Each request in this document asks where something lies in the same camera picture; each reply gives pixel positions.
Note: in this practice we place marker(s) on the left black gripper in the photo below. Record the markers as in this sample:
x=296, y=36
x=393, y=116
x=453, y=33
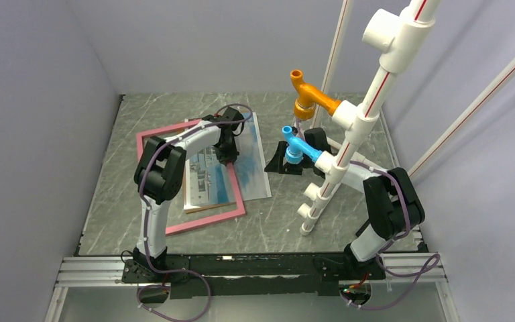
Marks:
x=224, y=157

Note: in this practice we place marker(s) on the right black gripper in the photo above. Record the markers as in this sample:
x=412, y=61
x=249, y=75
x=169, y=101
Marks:
x=276, y=165

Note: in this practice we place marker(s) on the building and sky photo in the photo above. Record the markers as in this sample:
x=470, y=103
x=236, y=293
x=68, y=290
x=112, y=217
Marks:
x=207, y=181

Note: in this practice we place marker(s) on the pink picture frame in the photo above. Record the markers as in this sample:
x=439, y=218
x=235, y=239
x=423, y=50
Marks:
x=205, y=221

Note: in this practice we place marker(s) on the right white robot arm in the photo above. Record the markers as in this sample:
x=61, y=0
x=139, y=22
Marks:
x=393, y=207

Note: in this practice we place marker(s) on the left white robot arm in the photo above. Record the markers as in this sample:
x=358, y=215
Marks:
x=160, y=170

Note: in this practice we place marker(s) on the blue pipe fitting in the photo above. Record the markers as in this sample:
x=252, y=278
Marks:
x=298, y=148

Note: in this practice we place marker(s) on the orange pipe fitting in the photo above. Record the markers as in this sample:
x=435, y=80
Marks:
x=309, y=97

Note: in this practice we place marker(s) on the black flat bar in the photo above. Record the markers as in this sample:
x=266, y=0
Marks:
x=362, y=228

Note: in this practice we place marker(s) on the white pvc pipe stand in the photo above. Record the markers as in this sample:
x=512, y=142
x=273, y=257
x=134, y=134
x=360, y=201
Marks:
x=398, y=38

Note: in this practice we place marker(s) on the brown frame backing board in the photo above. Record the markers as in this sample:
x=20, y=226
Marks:
x=188, y=208

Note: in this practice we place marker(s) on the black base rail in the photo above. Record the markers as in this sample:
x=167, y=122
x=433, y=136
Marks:
x=322, y=273

